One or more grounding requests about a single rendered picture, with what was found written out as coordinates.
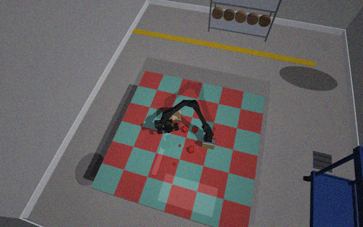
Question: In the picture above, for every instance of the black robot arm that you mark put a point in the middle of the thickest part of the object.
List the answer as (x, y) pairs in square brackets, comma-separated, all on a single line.
[(189, 103)]

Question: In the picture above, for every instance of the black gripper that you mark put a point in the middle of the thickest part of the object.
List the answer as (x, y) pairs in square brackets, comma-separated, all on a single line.
[(169, 129)]

